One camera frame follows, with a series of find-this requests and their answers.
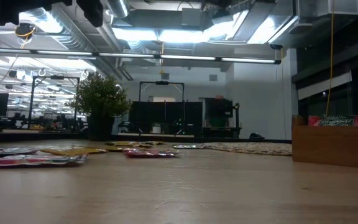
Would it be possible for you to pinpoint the red tea bag sachet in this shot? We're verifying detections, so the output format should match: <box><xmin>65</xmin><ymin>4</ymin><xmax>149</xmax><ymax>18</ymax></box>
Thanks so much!
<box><xmin>308</xmin><ymin>114</ymin><xmax>358</xmax><ymax>127</ymax></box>
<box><xmin>0</xmin><ymin>153</ymin><xmax>89</xmax><ymax>167</ymax></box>
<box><xmin>0</xmin><ymin>147</ymin><xmax>40</xmax><ymax>156</ymax></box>
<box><xmin>124</xmin><ymin>148</ymin><xmax>180</xmax><ymax>159</ymax></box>

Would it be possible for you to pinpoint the green tea bag sachet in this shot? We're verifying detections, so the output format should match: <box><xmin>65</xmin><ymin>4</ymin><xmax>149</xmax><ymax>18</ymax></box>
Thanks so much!
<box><xmin>172</xmin><ymin>144</ymin><xmax>205</xmax><ymax>150</ymax></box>

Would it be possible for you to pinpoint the wooden compartment tray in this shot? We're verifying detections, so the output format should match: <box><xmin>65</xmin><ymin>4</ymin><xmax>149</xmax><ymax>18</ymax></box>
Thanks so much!
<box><xmin>291</xmin><ymin>114</ymin><xmax>358</xmax><ymax>170</ymax></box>

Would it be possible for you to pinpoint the small green potted plant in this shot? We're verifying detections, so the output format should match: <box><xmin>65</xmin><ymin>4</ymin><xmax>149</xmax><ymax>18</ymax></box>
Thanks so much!
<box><xmin>65</xmin><ymin>72</ymin><xmax>133</xmax><ymax>141</ymax></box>

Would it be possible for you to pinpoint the black partition screen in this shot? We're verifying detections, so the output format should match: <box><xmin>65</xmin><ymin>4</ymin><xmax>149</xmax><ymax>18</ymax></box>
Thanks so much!
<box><xmin>128</xmin><ymin>101</ymin><xmax>203</xmax><ymax>135</ymax></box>

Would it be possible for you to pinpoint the black ceiling cable reel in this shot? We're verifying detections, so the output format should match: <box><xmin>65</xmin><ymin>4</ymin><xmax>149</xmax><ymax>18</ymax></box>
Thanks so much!
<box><xmin>14</xmin><ymin>22</ymin><xmax>37</xmax><ymax>40</ymax></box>

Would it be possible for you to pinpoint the black frame rig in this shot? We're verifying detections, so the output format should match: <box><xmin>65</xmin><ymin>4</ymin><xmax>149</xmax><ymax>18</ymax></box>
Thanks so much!
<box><xmin>138</xmin><ymin>80</ymin><xmax>186</xmax><ymax>138</ymax></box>
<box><xmin>28</xmin><ymin>75</ymin><xmax>81</xmax><ymax>130</ymax></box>

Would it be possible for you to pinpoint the yellow hanging cord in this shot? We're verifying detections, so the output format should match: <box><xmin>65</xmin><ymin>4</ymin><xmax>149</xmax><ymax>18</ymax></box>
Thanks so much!
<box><xmin>324</xmin><ymin>0</ymin><xmax>336</xmax><ymax>124</ymax></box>

